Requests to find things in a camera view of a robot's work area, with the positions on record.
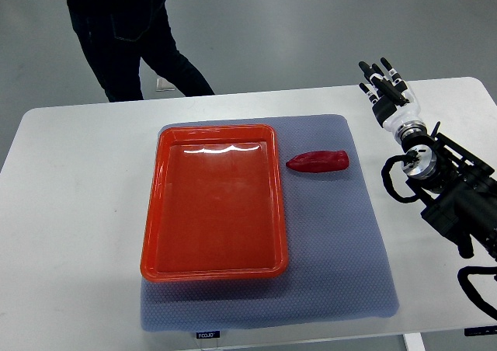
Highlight black table label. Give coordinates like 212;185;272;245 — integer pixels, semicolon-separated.
464;326;497;337
196;330;221;339

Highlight black right table label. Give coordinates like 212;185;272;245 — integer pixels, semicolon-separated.
464;326;497;337

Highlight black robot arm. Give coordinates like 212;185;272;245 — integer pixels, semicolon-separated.
359;58;496;259

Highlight red plastic tray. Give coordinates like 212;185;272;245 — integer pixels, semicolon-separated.
141;124;288;283

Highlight blue textured mat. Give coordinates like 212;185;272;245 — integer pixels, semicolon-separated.
141;114;398;332

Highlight white table leg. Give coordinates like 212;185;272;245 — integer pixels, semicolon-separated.
403;332;426;351

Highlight black cable loop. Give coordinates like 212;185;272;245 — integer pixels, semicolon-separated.
381;151;424;203

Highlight black lower cable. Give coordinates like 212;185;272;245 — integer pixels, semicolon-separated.
457;266;497;321

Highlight person in dark clothes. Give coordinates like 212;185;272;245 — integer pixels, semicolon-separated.
67;0;214;103

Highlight red pepper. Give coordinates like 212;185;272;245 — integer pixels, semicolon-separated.
286;150;349;173

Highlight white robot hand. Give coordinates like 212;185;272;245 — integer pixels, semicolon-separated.
358;57;421;130

